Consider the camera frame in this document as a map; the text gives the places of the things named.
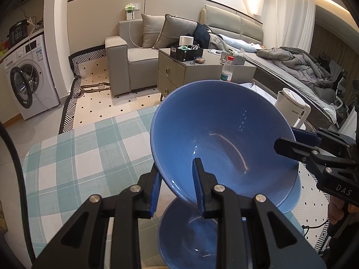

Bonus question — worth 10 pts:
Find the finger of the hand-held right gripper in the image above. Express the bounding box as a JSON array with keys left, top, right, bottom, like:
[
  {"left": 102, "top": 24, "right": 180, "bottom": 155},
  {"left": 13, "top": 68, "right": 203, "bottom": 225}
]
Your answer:
[
  {"left": 291, "top": 127, "right": 322, "bottom": 147},
  {"left": 274, "top": 137, "right": 352, "bottom": 174}
]

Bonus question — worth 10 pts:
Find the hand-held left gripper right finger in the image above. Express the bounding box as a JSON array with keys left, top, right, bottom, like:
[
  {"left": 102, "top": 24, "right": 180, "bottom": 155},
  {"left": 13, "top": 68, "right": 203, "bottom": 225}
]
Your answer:
[{"left": 192, "top": 158, "right": 327, "bottom": 269}]

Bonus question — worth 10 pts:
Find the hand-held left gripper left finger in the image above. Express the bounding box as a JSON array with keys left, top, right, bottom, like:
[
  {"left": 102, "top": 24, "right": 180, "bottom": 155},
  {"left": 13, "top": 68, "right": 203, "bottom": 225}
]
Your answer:
[{"left": 33, "top": 166, "right": 162, "bottom": 269}]

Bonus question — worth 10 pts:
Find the blue ceramic bowl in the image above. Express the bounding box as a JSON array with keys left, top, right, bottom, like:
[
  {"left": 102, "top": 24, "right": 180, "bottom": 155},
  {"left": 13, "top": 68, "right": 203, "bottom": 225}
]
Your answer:
[
  {"left": 158, "top": 196, "right": 247, "bottom": 269},
  {"left": 278, "top": 178, "right": 302, "bottom": 214},
  {"left": 150, "top": 80, "right": 299, "bottom": 209}
]

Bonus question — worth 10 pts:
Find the person's right hand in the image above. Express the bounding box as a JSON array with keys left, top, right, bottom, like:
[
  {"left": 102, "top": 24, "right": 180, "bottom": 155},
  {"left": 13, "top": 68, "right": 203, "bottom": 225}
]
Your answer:
[{"left": 328, "top": 199, "right": 358, "bottom": 225}]

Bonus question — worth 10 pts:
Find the white electric kettle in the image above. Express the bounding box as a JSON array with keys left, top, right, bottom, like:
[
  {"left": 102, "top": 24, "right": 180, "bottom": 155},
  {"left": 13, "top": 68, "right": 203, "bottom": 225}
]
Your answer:
[{"left": 273, "top": 88, "right": 312, "bottom": 131}]

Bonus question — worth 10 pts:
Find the grey duvet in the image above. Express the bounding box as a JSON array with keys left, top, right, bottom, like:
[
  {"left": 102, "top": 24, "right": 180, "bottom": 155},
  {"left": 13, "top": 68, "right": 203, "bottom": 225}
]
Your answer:
[{"left": 256, "top": 46, "right": 341, "bottom": 105}]

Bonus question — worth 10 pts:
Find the bed with grey duvet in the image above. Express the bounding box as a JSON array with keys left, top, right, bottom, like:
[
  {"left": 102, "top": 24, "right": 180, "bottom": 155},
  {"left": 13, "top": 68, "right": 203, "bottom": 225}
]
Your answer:
[{"left": 244, "top": 53, "right": 337, "bottom": 124}]

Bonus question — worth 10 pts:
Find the teal checkered tablecloth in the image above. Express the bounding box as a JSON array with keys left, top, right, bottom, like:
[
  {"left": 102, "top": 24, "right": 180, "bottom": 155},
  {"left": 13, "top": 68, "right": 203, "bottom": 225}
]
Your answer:
[{"left": 21, "top": 107, "right": 169, "bottom": 269}]

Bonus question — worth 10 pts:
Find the dark curtain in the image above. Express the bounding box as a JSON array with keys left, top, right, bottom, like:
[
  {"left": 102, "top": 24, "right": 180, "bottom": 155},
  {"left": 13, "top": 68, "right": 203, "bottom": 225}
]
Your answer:
[{"left": 313, "top": 22, "right": 359, "bottom": 70}]

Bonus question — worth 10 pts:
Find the plastic water bottle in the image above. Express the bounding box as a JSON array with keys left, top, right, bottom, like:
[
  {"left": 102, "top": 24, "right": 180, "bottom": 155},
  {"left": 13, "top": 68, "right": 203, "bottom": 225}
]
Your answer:
[{"left": 220, "top": 55, "right": 234, "bottom": 82}]

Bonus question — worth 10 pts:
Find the grey flat box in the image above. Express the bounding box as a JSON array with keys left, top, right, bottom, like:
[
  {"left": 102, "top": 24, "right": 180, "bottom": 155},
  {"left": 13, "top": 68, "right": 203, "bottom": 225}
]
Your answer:
[{"left": 221, "top": 52, "right": 247, "bottom": 65}]

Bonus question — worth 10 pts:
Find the grey bedside cabinet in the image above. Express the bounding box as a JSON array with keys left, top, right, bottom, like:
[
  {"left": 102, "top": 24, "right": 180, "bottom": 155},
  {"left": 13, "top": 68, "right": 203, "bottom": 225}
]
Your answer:
[{"left": 158, "top": 48, "right": 257, "bottom": 101}]

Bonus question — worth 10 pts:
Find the light blue pillow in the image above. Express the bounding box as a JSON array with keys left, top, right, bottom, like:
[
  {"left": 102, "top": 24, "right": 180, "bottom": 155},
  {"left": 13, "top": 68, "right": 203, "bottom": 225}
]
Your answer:
[{"left": 219, "top": 34, "right": 257, "bottom": 53}]

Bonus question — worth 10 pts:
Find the white curtain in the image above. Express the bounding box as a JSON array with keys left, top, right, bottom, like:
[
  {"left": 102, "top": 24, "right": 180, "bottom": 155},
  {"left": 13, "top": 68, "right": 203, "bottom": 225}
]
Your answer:
[{"left": 264, "top": 0, "right": 316, "bottom": 55}]

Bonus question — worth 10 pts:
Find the floor power strip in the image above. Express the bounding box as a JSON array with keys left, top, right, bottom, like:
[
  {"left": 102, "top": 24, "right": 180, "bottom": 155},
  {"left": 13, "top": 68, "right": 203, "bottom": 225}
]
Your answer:
[{"left": 80, "top": 82, "right": 111, "bottom": 93}]

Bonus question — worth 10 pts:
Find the black storage box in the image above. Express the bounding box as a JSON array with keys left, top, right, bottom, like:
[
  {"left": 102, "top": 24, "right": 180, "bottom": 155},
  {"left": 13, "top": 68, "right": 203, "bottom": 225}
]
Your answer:
[{"left": 170, "top": 45, "right": 204, "bottom": 62}]

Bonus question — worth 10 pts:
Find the grey sofa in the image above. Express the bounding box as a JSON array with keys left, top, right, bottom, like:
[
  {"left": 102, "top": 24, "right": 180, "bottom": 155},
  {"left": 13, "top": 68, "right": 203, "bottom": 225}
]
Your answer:
[{"left": 105, "top": 19, "right": 169, "bottom": 97}]

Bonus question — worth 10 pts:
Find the padded beige headboard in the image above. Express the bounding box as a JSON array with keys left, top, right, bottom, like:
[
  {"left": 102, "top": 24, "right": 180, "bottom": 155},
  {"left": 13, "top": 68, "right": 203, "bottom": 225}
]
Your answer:
[{"left": 200, "top": 4, "right": 264, "bottom": 47}]

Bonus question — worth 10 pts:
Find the dark blue jacket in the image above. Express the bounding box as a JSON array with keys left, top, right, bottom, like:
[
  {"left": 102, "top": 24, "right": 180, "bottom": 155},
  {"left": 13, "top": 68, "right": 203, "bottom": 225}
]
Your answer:
[{"left": 193, "top": 23, "right": 211, "bottom": 51}]

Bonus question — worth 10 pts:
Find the white washing machine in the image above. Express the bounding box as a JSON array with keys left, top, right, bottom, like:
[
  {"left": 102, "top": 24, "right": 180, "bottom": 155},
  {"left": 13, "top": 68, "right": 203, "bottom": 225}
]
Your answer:
[{"left": 3, "top": 34, "right": 61, "bottom": 120}]

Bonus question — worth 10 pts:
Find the grey cushion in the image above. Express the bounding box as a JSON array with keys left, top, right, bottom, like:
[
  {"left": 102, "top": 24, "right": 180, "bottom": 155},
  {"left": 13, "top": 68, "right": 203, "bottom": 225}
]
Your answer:
[
  {"left": 141, "top": 13, "right": 166, "bottom": 49},
  {"left": 153, "top": 14, "right": 198, "bottom": 50}
]

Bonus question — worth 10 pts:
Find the black pressure cooker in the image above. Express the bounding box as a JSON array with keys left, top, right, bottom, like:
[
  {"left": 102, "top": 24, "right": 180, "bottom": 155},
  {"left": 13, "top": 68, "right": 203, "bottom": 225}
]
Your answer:
[{"left": 7, "top": 19, "right": 30, "bottom": 47}]

